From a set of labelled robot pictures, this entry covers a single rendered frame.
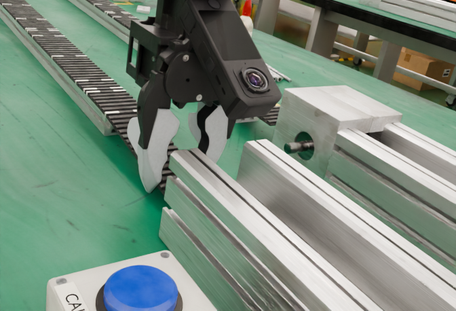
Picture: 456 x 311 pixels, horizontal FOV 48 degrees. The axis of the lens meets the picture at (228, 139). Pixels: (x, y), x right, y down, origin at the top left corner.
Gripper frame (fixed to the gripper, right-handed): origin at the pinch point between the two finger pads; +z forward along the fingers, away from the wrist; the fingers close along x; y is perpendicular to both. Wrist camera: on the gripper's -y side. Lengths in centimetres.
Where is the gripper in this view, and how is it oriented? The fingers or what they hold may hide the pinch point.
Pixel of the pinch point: (180, 180)
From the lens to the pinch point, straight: 50.6
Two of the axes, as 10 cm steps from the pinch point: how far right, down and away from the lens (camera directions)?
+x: -8.2, 1.0, -5.7
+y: -5.5, -4.3, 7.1
